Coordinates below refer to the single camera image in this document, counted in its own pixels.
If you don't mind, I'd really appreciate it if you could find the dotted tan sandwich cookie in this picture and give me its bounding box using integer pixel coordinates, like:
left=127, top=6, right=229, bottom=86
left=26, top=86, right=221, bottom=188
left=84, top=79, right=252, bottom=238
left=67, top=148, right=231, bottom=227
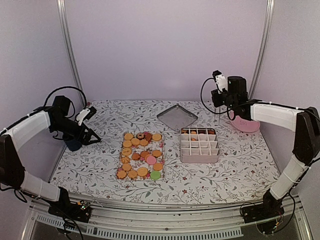
left=137, top=167, right=148, bottom=177

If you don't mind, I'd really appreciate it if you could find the aluminium left corner post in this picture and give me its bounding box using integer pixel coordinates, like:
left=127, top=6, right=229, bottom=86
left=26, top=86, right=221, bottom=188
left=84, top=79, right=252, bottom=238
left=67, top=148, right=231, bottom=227
left=56, top=0, right=83, bottom=97

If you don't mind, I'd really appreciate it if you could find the chocolate sprinkled donut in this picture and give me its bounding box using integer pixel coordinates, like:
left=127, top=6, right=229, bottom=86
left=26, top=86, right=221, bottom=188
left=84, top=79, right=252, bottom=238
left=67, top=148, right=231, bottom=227
left=136, top=133, right=145, bottom=140

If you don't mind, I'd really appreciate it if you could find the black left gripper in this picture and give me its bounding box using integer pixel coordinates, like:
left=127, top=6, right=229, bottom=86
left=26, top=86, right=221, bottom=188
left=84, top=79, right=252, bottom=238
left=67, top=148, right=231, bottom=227
left=51, top=116, right=101, bottom=145

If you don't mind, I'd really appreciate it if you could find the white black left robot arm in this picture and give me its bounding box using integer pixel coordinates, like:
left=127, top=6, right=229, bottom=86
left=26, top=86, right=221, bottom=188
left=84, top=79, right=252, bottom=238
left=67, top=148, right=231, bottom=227
left=0, top=95, right=101, bottom=223

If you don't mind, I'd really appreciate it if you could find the aluminium front rail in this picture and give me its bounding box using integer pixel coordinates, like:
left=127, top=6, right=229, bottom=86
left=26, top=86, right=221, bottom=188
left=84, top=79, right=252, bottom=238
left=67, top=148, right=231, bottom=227
left=21, top=194, right=315, bottom=240

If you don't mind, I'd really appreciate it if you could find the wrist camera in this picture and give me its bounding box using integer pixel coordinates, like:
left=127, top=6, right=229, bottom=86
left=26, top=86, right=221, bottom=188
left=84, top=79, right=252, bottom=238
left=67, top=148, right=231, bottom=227
left=75, top=106, right=97, bottom=126
left=212, top=70, right=228, bottom=94

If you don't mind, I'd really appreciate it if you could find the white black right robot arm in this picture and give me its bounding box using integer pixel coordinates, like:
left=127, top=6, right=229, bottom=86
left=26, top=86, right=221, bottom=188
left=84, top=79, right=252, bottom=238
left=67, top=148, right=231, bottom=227
left=211, top=70, right=320, bottom=223

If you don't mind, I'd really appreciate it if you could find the pink divided cookie tin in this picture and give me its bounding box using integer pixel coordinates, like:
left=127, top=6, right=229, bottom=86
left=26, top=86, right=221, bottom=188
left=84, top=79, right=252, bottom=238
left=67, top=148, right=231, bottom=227
left=179, top=127, right=220, bottom=164

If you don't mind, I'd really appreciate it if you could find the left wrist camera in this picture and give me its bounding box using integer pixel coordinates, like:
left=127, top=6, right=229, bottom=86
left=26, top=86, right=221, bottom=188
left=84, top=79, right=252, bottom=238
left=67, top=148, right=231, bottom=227
left=75, top=106, right=97, bottom=126

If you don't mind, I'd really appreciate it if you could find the pink plastic plate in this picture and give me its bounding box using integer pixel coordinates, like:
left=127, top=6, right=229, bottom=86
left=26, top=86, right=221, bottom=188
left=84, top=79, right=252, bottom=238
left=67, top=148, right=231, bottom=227
left=229, top=111, right=261, bottom=133

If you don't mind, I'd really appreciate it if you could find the silver metal tin lid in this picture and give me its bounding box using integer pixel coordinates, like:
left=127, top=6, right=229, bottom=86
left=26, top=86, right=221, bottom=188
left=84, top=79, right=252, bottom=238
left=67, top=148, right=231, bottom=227
left=156, top=104, right=198, bottom=131

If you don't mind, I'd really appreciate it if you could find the floral cookie tray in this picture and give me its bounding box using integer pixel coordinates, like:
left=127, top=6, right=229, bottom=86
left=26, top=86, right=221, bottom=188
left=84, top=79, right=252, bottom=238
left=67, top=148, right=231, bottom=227
left=115, top=131, right=165, bottom=181

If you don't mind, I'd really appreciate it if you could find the green round cookie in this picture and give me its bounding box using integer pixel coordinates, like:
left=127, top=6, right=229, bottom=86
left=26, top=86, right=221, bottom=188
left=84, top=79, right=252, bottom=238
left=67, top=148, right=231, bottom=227
left=150, top=170, right=161, bottom=181

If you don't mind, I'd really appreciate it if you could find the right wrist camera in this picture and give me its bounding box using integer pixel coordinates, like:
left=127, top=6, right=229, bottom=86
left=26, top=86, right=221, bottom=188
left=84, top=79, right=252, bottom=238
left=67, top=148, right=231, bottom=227
left=212, top=70, right=228, bottom=94

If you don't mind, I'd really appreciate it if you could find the dark blue cup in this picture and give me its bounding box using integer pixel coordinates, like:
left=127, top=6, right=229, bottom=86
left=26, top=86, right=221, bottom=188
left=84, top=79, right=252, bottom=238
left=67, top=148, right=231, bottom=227
left=62, top=134, right=82, bottom=152

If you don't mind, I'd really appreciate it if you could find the aluminium right corner post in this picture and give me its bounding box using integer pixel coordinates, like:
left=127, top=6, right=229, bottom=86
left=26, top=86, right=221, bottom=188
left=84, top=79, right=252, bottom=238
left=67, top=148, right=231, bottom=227
left=248, top=0, right=275, bottom=99

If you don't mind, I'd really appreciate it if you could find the aluminium corner post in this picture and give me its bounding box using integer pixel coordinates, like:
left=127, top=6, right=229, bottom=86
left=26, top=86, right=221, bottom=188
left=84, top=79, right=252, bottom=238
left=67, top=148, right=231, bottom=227
left=248, top=0, right=275, bottom=99
left=56, top=0, right=83, bottom=97

